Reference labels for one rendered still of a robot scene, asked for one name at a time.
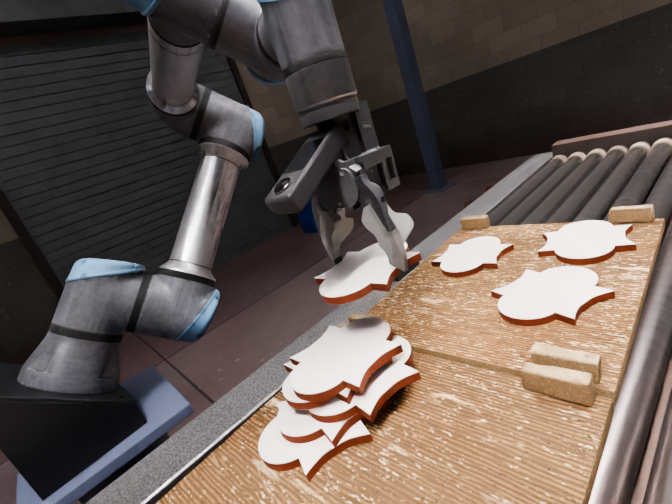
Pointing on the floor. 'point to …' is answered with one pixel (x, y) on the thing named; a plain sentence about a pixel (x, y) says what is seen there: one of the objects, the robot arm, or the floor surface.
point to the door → (61, 20)
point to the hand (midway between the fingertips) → (365, 268)
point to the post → (415, 95)
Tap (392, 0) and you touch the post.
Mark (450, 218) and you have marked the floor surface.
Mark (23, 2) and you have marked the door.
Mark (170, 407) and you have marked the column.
